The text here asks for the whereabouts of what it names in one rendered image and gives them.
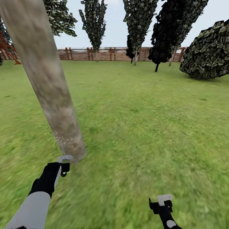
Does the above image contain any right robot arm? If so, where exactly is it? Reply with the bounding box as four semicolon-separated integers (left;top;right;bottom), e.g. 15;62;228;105
149;194;182;229

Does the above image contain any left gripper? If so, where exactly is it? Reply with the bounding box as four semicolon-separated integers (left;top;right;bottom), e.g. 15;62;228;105
59;163;70;173

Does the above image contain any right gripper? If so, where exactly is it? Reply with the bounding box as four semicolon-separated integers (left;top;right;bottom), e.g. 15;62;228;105
149;201;173;217

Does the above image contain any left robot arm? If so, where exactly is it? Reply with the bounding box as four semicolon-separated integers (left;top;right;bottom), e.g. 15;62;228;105
4;155;73;229

